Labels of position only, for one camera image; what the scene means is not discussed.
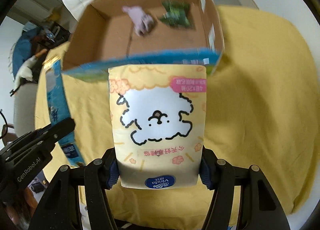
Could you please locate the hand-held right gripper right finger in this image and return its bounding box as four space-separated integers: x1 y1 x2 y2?
199 145 291 230

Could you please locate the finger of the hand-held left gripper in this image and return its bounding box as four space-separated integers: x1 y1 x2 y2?
0 118 76 165

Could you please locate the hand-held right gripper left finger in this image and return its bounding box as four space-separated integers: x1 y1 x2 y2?
28 148 123 230

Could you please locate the yellow tissue pack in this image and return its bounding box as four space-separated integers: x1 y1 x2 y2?
108 64 208 190

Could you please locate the cardboard box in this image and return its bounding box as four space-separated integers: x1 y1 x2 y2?
44 0 225 168

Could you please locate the pink plush toy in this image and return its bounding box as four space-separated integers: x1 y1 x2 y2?
122 5 157 37

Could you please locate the green packet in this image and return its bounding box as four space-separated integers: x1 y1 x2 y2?
159 0 196 30

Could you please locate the white goose plush toy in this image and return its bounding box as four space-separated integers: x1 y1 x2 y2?
10 49 48 96

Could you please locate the yellow blanket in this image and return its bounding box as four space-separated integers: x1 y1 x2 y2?
34 5 320 230

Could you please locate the blue cloth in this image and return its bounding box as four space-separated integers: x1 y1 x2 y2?
9 27 38 80

